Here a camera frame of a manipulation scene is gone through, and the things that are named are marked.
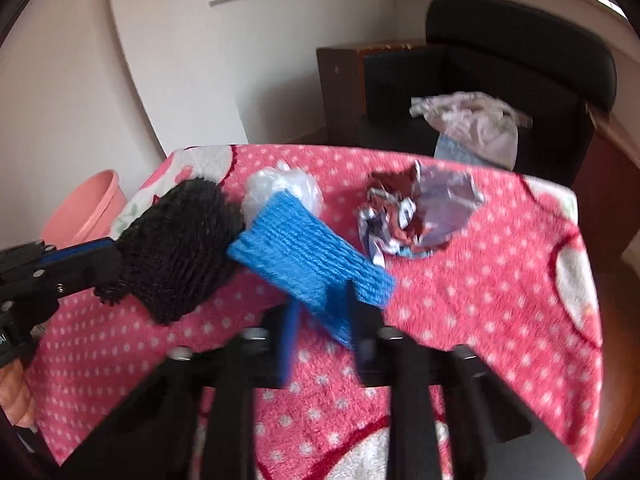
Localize person's left hand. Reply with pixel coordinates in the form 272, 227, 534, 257
0, 360, 36, 427

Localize pale crumpled garment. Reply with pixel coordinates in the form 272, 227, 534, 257
410, 91, 533, 171

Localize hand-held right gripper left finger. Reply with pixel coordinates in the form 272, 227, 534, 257
57, 302, 303, 480

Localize black foam net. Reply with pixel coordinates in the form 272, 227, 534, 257
95, 177, 248, 326

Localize light blue cloth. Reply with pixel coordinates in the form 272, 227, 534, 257
434, 132, 483, 165

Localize pink printed blanket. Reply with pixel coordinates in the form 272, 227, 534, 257
22, 144, 603, 480

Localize blue foam net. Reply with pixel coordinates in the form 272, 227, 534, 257
227, 191, 396, 348

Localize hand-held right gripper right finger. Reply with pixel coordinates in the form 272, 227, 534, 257
345, 280, 587, 480

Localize pink plastic basin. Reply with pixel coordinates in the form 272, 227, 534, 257
41, 170, 126, 250

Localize black armchair with wooden arms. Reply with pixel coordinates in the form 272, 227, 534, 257
316, 0, 621, 261

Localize white crumpled plastic bag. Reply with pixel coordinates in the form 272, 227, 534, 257
241, 161, 325, 226

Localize crumpled silver foil paper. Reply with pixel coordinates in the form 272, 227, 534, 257
357, 160, 486, 268

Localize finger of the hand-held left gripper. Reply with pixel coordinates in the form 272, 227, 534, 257
49, 250, 127, 306
39, 238, 122, 267

